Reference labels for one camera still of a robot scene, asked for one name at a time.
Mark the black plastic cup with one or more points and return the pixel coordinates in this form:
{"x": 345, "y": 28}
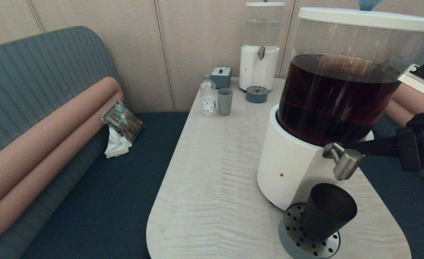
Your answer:
{"x": 327, "y": 213}

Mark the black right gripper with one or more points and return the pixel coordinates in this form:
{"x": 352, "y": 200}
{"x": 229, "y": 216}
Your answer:
{"x": 422, "y": 144}

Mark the grey plastic cup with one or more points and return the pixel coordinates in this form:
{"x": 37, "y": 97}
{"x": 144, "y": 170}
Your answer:
{"x": 225, "y": 103}

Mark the small clear water dispenser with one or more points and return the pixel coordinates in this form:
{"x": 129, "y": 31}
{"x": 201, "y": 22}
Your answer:
{"x": 257, "y": 72}

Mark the small grey drip tray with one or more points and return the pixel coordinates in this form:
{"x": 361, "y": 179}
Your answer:
{"x": 257, "y": 95}

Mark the clear plastic bottle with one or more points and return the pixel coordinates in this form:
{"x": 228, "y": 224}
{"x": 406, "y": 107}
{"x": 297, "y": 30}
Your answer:
{"x": 208, "y": 96}

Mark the green snack packet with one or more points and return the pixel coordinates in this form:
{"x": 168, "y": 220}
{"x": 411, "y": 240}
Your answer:
{"x": 123, "y": 121}

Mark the small silver dispenser tap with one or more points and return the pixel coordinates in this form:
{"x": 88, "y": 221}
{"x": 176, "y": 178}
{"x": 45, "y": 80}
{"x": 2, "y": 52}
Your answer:
{"x": 261, "y": 53}

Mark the pink bolster cushion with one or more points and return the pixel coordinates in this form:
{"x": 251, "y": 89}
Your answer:
{"x": 395, "y": 113}
{"x": 53, "y": 122}
{"x": 415, "y": 102}
{"x": 35, "y": 187}

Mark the large silver dispenser tap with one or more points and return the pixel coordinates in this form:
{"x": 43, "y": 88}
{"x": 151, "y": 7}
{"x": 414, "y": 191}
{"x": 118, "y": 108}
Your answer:
{"x": 346, "y": 163}

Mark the large grey perforated drip tray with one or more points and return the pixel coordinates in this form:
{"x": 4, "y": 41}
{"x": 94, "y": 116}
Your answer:
{"x": 292, "y": 241}

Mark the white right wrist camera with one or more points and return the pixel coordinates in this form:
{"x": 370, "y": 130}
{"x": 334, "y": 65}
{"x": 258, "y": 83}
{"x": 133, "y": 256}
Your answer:
{"x": 419, "y": 80}

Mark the white crumpled tissue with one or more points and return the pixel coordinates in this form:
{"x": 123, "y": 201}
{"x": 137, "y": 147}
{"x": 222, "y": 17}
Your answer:
{"x": 117, "y": 145}

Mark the grey tissue box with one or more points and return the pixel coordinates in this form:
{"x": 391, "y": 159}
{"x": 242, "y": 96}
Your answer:
{"x": 221, "y": 79}

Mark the large dark tea dispenser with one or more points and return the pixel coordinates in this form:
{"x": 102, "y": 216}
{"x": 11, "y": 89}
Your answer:
{"x": 294, "y": 162}

